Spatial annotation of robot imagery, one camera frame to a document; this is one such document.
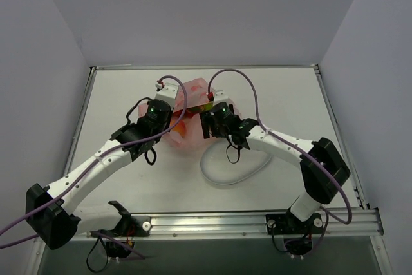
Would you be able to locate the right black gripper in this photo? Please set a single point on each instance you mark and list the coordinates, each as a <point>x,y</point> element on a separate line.
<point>209,123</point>

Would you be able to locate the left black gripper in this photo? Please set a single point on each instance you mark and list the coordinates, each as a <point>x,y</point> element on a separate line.
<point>166,115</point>

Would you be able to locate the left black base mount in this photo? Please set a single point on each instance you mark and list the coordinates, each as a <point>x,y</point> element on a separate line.
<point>129,225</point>

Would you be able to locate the aluminium front rail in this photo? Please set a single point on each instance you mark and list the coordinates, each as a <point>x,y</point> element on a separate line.
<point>219,226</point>

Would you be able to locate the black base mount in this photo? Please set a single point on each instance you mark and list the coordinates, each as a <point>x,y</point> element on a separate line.
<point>285,224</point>
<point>129,225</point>

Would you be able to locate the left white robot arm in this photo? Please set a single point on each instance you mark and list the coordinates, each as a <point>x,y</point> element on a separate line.
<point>54,211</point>

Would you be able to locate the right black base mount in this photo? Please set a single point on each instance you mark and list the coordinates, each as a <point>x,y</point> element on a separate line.
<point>285,224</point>

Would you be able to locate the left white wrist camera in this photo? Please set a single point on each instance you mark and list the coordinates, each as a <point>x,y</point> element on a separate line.
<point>166,92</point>

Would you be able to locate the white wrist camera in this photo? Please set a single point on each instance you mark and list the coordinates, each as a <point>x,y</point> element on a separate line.
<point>166,92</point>
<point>217,97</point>

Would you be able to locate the orange fake peach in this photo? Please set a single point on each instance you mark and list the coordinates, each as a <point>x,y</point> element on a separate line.
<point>179,127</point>

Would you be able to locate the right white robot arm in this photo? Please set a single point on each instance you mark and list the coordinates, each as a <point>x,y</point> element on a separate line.
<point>323,170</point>

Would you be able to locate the white oval plate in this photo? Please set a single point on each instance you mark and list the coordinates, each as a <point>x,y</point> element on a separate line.
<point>222,165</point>

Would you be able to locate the pink plastic bag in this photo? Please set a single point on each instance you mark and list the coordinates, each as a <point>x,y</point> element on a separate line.
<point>197,94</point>

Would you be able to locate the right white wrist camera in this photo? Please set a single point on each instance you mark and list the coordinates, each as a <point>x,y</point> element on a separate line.
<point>217,97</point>

